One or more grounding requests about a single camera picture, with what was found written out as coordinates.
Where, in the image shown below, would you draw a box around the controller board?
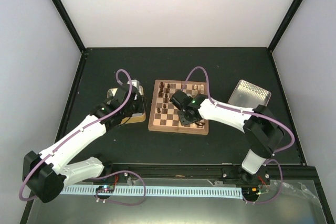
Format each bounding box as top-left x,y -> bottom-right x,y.
241,187 -> 264,195
96,185 -> 114,194

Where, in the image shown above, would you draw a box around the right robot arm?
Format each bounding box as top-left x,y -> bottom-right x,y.
170,90 -> 284,184

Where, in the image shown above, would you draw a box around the black frame post right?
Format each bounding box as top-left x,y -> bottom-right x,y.
267,0 -> 303,53

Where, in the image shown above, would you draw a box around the right controller board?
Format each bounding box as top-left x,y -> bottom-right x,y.
241,187 -> 264,195

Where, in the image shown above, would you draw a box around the black frame post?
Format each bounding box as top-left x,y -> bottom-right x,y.
51,0 -> 86,53
267,0 -> 303,53

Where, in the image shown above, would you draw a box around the wooden chess board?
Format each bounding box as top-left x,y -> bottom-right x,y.
148,80 -> 209,135

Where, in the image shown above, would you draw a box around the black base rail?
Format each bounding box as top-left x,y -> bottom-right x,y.
39,163 -> 318,183

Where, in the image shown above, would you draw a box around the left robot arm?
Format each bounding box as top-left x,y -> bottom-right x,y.
21,84 -> 144,203

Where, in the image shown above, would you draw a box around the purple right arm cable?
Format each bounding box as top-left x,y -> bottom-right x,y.
181,66 -> 296,205

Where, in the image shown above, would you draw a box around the white slotted cable duct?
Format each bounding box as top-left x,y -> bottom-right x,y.
61,185 -> 243,199

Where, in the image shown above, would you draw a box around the black frame post left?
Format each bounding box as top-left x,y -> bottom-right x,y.
51,0 -> 86,53

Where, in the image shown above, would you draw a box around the left controller board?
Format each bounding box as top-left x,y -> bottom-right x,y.
96,185 -> 114,194

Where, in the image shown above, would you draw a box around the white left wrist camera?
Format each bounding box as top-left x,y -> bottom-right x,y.
131,79 -> 144,96

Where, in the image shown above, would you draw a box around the yellow metal tin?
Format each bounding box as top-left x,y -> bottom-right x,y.
106,85 -> 146,125

